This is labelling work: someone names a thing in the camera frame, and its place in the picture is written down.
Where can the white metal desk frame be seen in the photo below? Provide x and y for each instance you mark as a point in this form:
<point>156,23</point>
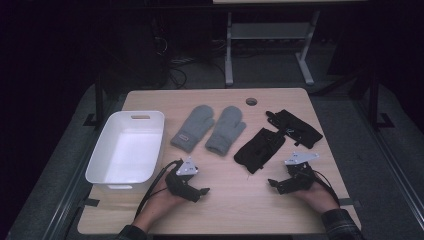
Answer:
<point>270,31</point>

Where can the black glove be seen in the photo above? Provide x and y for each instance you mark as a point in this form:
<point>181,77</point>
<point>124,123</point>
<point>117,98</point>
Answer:
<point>296,128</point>
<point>258,151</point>

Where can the grey tape strip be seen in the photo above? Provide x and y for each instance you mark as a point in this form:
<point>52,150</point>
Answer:
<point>91,202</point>
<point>350,202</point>

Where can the person's right hand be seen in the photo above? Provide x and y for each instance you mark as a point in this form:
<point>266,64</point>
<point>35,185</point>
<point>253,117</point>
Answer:
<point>318,198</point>

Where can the person's left hand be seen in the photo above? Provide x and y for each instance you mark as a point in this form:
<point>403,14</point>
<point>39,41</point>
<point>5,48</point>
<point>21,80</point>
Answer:
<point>160,201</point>

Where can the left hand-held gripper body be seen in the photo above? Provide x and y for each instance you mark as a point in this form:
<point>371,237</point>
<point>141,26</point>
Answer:
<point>181,185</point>

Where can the black metal post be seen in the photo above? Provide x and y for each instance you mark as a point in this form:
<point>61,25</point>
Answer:
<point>99,100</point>
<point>374,100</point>

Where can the aluminium floor rail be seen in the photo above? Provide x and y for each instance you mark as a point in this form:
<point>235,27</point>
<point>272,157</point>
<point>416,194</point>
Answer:
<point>70,196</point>
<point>393,170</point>

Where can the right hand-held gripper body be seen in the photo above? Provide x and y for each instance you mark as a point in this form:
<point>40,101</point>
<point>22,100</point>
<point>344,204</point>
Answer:
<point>300,175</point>

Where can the white plastic bin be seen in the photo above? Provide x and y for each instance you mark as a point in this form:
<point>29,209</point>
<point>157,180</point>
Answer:
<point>130,156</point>

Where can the plain grey mitten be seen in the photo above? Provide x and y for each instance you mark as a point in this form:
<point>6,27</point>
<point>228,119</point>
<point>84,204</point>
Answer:
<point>226,133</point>

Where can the grey mitten with label patch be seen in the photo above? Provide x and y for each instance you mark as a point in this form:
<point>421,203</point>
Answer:
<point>193,130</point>

